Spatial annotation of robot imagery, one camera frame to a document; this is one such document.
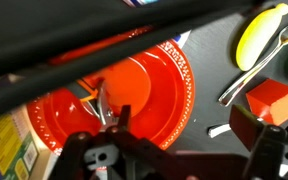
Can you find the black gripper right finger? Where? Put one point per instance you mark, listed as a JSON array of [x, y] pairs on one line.
[[245, 125]]

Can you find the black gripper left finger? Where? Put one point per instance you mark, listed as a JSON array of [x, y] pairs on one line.
[[125, 117]]

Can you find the middle red plastic bowl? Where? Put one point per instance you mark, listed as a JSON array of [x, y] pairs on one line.
[[157, 84]]

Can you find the silver plastic fork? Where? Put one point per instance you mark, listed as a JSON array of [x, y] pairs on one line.
[[232, 91], [216, 130]]

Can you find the red orange cube block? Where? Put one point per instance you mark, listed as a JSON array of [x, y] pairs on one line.
[[269, 101]]

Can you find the white blue toothpaste tube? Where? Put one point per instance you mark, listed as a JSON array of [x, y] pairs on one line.
[[181, 39]]

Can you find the yellow toy banana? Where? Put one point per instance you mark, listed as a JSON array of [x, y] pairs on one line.
[[257, 35]]

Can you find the wooden shape sorter box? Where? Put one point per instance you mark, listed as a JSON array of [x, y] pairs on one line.
[[23, 156]]

